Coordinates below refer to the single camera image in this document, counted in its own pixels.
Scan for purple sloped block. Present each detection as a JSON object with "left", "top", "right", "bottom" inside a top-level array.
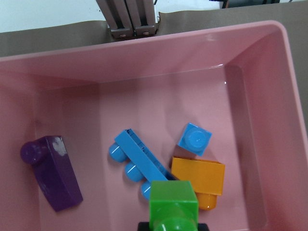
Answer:
[{"left": 20, "top": 136, "right": 83, "bottom": 212}]

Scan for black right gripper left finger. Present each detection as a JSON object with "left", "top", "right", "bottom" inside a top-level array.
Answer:
[{"left": 138, "top": 222, "right": 150, "bottom": 231}]

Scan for green block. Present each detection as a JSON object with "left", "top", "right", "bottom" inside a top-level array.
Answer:
[{"left": 149, "top": 180, "right": 199, "bottom": 231}]

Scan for small blue block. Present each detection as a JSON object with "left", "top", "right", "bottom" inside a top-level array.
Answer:
[{"left": 177, "top": 123, "right": 212, "bottom": 156}]

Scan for orange sloped block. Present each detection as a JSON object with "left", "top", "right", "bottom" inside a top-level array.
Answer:
[{"left": 171, "top": 157, "right": 225, "bottom": 210}]

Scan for pink plastic box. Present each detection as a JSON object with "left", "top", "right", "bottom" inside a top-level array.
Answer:
[{"left": 0, "top": 21, "right": 308, "bottom": 231}]

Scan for brown paper table mat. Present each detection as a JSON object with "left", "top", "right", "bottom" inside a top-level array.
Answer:
[{"left": 0, "top": 1, "right": 308, "bottom": 58}]

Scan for aluminium frame post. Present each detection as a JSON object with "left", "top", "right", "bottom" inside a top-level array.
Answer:
[{"left": 97, "top": 0, "right": 157, "bottom": 39}]

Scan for long blue block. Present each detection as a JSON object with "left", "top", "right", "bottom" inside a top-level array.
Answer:
[{"left": 109, "top": 129, "right": 176, "bottom": 200}]

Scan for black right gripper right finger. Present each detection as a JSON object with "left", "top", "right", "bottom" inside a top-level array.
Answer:
[{"left": 198, "top": 223, "right": 208, "bottom": 231}]

